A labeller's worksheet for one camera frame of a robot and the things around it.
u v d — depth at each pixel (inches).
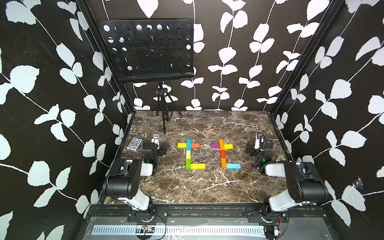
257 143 33.4
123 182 18.0
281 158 37.1
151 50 27.2
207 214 29.5
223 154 37.8
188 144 39.6
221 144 39.8
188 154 37.7
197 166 35.8
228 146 39.8
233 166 35.7
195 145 40.0
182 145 39.8
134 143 38.7
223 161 36.5
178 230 27.6
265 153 28.4
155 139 31.3
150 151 28.2
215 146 39.4
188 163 36.0
